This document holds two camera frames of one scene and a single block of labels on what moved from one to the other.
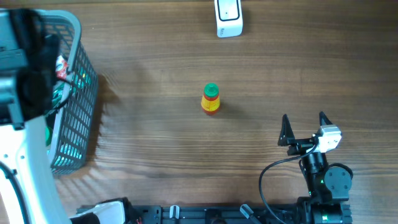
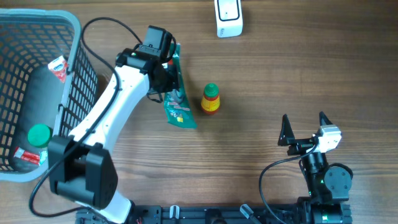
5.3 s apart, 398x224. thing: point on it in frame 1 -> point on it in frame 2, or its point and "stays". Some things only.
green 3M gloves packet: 60,92 -> 176,107
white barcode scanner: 229,18 stays
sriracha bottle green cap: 211,89 stays
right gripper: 300,145 stays
